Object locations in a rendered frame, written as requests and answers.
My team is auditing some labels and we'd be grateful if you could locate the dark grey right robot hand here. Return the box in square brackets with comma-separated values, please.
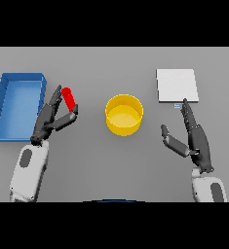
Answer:
[160, 97, 215, 175]

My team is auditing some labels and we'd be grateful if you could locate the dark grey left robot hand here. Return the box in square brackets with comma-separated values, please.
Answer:
[29, 85, 79, 147]

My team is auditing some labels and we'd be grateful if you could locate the red beaker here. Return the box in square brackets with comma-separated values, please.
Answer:
[60, 87, 77, 113]

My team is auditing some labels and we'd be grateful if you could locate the pale square measuring scale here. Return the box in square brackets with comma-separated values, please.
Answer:
[156, 68, 200, 109]

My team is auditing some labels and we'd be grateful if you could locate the yellow bowl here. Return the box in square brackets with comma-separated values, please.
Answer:
[104, 93, 144, 137]

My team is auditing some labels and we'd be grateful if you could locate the blue tray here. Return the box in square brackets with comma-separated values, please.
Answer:
[0, 72, 48, 143]

